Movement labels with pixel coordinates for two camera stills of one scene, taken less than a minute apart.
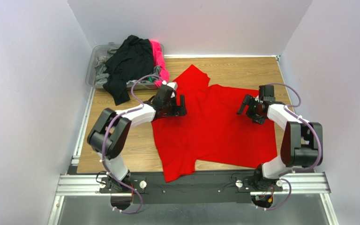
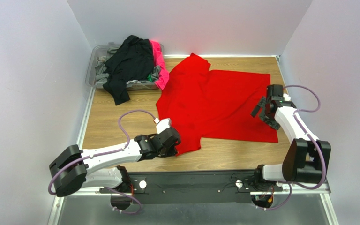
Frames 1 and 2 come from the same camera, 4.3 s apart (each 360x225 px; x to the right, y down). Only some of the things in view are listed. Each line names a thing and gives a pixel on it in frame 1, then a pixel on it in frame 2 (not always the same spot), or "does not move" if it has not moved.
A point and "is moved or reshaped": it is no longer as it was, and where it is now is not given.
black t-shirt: (132, 57) does not move
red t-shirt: (212, 134) is moved or reshaped
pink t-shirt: (158, 60) does not move
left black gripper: (176, 109) -> (174, 145)
